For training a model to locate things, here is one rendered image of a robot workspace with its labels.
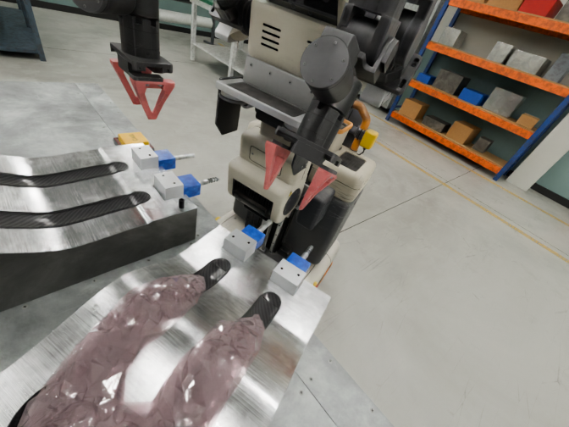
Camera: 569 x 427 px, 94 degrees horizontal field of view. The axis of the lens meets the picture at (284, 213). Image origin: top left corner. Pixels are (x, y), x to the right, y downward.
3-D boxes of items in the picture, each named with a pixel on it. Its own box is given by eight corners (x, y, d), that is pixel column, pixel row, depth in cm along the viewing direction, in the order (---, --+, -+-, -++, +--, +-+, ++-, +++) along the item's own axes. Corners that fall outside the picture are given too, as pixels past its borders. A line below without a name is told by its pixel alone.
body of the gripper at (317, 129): (330, 166, 37) (357, 117, 35) (271, 135, 40) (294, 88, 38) (337, 170, 43) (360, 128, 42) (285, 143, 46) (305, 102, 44)
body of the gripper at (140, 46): (133, 74, 41) (129, 17, 37) (110, 53, 46) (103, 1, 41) (174, 76, 45) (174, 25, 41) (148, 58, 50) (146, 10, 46)
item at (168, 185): (211, 182, 62) (213, 163, 59) (223, 194, 60) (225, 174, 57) (154, 196, 54) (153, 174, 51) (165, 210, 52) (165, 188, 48)
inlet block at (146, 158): (188, 159, 67) (189, 140, 64) (198, 169, 65) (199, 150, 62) (133, 169, 59) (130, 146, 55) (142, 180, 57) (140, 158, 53)
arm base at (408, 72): (422, 61, 56) (371, 42, 60) (433, 32, 49) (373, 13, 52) (400, 97, 57) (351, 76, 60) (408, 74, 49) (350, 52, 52)
